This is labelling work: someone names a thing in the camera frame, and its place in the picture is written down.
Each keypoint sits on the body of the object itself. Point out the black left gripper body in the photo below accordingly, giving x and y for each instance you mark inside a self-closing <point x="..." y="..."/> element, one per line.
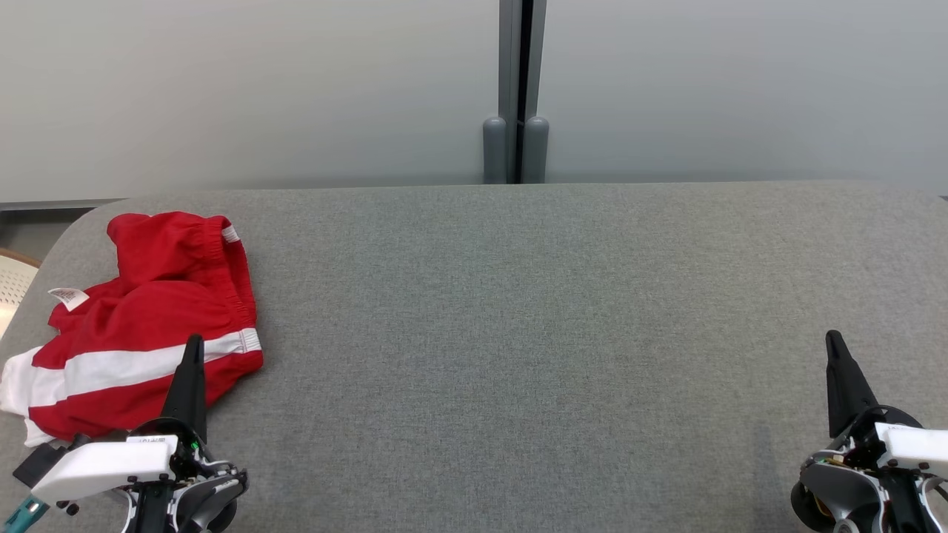
<point x="194" y="448"/>

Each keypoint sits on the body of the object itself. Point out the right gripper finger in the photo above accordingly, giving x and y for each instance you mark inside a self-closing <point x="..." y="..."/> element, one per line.
<point x="855" y="400"/>
<point x="835" y="407"/>

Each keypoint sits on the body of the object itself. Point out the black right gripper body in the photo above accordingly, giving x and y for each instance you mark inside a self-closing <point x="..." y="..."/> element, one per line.
<point x="863" y="440"/>

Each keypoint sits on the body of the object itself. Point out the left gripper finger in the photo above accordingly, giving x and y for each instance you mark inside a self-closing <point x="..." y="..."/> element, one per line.
<point x="198" y="400"/>
<point x="178" y="403"/>

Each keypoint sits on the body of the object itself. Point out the red white striped shorts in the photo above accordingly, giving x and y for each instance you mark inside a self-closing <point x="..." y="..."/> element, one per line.
<point x="170" y="311"/>

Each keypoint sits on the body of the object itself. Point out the red white basketball jersey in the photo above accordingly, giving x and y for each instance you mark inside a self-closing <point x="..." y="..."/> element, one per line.
<point x="15" y="385"/>

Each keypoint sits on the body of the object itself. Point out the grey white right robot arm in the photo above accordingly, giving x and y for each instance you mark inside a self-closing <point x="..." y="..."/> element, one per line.
<point x="829" y="492"/>

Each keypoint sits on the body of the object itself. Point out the white perforated basket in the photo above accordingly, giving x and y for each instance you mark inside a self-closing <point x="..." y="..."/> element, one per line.
<point x="13" y="285"/>

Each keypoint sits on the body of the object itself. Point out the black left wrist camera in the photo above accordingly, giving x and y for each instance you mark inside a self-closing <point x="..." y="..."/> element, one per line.
<point x="41" y="463"/>

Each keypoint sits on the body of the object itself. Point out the grey wall ledge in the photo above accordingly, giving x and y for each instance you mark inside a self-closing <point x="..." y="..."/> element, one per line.
<point x="52" y="204"/>

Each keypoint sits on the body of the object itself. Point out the grey rounded post cap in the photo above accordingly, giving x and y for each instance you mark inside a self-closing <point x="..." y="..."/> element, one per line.
<point x="535" y="152"/>
<point x="495" y="152"/>

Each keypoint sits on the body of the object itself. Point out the grey vertical partition post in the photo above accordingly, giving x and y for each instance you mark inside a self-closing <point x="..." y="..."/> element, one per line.
<point x="511" y="59"/>

